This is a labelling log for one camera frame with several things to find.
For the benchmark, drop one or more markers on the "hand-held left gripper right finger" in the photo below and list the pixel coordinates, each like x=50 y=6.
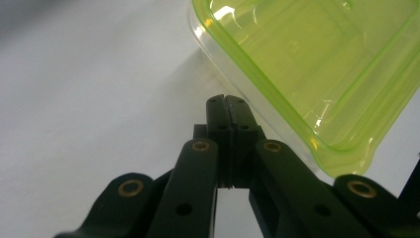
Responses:
x=246 y=132

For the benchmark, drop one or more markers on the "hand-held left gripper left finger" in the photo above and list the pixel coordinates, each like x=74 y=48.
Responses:
x=216 y=132

